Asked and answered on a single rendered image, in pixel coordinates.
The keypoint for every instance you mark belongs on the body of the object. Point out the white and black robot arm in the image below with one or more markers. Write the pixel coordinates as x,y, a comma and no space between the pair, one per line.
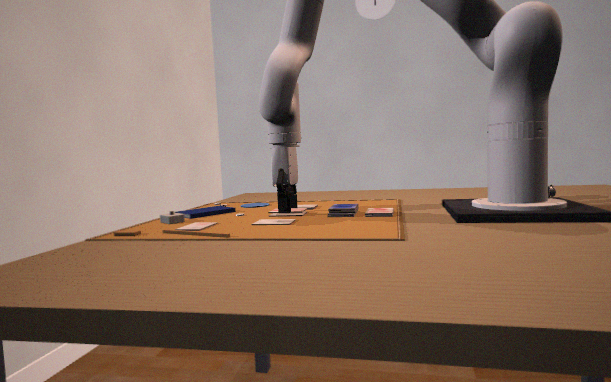
527,42

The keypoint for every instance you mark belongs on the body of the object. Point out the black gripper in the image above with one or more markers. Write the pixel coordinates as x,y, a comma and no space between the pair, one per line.
285,169

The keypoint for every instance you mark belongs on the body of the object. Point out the orange card cloth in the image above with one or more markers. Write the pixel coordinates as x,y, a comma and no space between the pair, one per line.
399,226
314,224

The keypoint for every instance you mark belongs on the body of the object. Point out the blue round coaster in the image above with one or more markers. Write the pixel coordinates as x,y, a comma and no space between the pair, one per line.
254,205

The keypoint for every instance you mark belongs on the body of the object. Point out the blue playing card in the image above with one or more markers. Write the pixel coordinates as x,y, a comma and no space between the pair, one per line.
343,207

